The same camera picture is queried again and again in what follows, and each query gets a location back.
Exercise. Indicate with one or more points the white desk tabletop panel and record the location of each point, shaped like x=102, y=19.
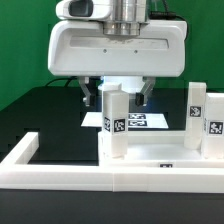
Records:
x=156, y=149

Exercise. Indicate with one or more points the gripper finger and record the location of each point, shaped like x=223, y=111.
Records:
x=141, y=97
x=88, y=86

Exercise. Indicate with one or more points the white U-shaped obstacle fence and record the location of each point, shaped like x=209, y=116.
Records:
x=17, y=172

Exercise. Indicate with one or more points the AprilTag marker sheet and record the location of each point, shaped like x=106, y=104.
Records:
x=135, y=120

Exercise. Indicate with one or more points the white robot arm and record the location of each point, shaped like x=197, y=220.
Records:
x=126, y=19

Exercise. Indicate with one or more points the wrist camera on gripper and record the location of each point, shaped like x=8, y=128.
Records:
x=84, y=9

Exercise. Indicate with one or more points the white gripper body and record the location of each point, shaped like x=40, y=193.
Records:
x=80, y=48

